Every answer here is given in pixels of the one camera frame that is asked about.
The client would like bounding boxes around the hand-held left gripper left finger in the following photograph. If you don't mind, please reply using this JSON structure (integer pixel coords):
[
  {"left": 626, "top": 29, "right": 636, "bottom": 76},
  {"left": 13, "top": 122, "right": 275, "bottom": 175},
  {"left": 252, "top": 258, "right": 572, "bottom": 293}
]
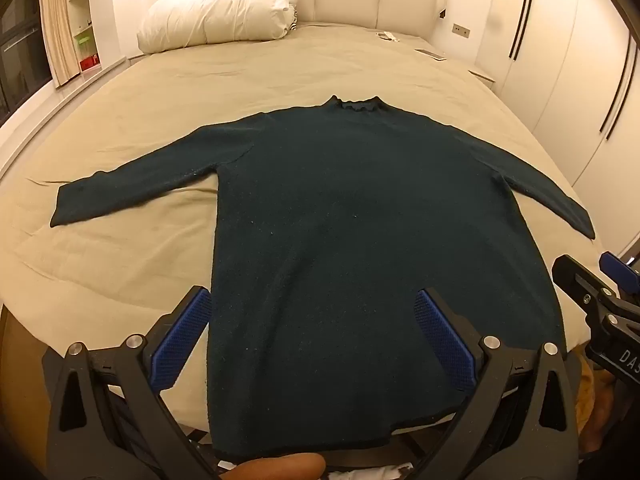
[{"left": 42, "top": 285, "right": 226, "bottom": 480}]

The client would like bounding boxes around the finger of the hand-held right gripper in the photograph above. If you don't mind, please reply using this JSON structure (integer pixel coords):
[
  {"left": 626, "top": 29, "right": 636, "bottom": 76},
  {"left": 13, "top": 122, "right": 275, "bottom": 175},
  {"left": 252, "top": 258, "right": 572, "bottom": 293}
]
[
  {"left": 551, "top": 254, "right": 623, "bottom": 323},
  {"left": 599, "top": 251, "right": 640, "bottom": 298}
]

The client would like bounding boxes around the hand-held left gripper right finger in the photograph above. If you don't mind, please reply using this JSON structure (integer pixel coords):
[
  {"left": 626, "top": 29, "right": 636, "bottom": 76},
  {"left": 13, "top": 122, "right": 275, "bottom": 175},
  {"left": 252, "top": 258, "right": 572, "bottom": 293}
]
[{"left": 414, "top": 287, "right": 582, "bottom": 480}]

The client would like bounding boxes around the dark green sweater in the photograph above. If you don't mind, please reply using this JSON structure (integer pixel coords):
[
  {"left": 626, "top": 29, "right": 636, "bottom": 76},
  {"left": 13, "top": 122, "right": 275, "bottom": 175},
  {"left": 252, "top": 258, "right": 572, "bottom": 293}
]
[{"left": 50, "top": 94, "right": 597, "bottom": 461}]

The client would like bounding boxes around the white wardrobe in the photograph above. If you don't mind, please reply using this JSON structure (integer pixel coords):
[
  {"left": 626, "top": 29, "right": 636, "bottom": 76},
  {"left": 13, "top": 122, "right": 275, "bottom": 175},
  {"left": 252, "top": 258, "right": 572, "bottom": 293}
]
[{"left": 477, "top": 0, "right": 640, "bottom": 261}]

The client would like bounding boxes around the beige bed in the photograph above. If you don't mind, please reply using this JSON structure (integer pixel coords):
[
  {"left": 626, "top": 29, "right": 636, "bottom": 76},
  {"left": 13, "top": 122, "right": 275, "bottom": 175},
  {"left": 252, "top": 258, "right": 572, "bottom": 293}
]
[{"left": 0, "top": 21, "right": 591, "bottom": 361}]

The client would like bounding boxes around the dark window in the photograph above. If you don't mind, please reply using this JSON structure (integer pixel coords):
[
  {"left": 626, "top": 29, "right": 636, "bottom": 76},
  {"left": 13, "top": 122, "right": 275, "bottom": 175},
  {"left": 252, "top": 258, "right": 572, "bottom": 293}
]
[{"left": 0, "top": 0, "right": 54, "bottom": 121}]

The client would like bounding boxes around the white rolled duvet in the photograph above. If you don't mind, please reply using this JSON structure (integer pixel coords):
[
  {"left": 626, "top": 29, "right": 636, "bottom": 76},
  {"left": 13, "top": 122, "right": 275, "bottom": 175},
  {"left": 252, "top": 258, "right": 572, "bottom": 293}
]
[{"left": 136, "top": 0, "right": 305, "bottom": 54}]

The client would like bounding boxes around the beige curtain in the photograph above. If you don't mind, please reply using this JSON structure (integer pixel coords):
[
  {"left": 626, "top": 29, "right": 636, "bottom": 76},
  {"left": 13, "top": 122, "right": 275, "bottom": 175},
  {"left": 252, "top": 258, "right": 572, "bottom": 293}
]
[{"left": 39, "top": 0, "right": 82, "bottom": 89}]

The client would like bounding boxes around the white wall shelf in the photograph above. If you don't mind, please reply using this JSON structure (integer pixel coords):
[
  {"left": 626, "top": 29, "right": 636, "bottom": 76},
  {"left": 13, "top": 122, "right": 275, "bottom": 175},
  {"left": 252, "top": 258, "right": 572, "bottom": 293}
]
[{"left": 65, "top": 0, "right": 104, "bottom": 77}]

